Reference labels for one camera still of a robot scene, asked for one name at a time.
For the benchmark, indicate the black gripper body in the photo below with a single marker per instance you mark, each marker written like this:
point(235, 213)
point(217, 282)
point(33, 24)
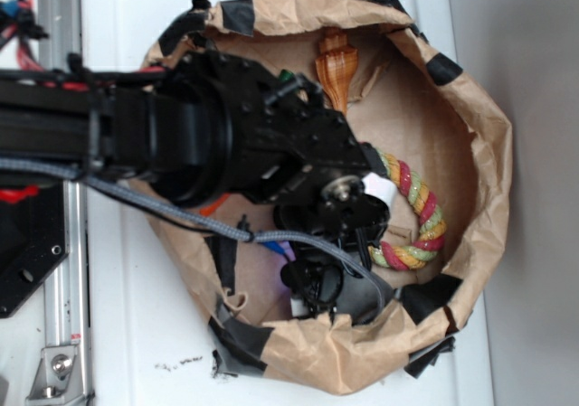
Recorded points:
point(304, 160)

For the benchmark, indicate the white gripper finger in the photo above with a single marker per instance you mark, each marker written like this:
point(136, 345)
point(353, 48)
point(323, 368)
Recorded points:
point(300, 308)
point(380, 188)

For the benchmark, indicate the gray plush animal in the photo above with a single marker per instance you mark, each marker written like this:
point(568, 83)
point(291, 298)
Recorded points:
point(358, 298)

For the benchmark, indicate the brown ridged seashell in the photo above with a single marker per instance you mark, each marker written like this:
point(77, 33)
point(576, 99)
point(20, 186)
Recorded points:
point(336, 66)

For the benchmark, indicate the brown paper bag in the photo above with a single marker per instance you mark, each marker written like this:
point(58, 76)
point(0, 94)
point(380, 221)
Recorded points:
point(407, 99)

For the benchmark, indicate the black mounting plate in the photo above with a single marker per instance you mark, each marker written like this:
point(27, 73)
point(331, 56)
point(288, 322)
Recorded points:
point(33, 243)

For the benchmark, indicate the multicolour twisted rope toy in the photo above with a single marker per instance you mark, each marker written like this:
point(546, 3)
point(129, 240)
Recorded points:
point(432, 227)

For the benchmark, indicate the aluminium frame rail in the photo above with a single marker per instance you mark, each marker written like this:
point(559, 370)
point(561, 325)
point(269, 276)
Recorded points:
point(64, 374)

